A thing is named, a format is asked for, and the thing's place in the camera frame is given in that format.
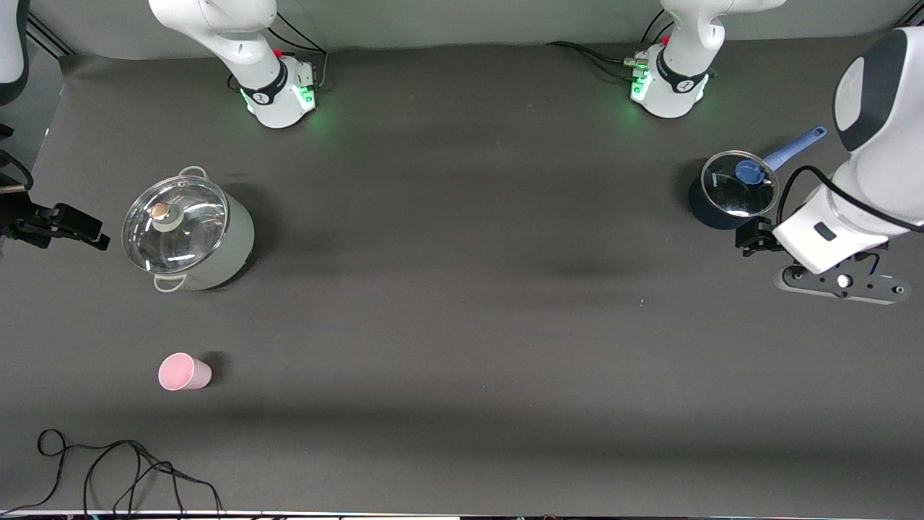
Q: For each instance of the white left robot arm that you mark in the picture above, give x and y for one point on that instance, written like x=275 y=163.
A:
x=881 y=166

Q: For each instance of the glass pot lid grey knob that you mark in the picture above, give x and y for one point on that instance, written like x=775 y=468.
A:
x=180 y=231

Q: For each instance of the dark blue saucepan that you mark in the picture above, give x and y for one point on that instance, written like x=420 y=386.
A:
x=704 y=213

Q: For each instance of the grey-green cooking pot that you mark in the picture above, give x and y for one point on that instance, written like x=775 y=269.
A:
x=231 y=245

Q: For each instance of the glass saucepan lid blue knob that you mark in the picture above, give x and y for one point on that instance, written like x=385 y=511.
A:
x=729 y=195

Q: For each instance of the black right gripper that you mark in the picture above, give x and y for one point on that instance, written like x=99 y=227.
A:
x=20 y=217

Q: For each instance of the pink plastic cup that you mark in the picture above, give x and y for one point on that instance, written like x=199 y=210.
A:
x=184 y=372

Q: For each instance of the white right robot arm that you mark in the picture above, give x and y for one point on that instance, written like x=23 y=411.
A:
x=238 y=43

